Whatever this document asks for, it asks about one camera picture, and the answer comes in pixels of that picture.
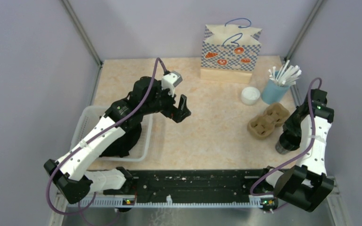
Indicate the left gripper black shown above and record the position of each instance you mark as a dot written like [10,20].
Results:
[182,111]

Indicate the white cup lid stack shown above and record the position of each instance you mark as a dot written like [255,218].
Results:
[250,95]

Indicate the stack of dark cups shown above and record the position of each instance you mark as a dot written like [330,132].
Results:
[287,143]

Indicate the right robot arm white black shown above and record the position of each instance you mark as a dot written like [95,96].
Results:
[306,184]

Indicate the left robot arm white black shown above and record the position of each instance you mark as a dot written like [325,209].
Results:
[70,172]

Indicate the black cloth in basket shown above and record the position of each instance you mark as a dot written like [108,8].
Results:
[122,146]

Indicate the paper bag blue checkered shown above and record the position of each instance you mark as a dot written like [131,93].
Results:
[230,51]

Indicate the blue straw holder cup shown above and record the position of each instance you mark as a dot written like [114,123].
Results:
[273,92]

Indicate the brown pulp cup carrier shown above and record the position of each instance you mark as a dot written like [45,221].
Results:
[263,125]

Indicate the white plastic basket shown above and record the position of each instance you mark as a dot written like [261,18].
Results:
[90,117]

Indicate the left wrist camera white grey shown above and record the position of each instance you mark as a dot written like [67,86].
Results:
[171,81]

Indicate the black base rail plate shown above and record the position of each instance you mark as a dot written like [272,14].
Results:
[190,186]

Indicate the white slotted cable duct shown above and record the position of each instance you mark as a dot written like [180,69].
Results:
[113,202]

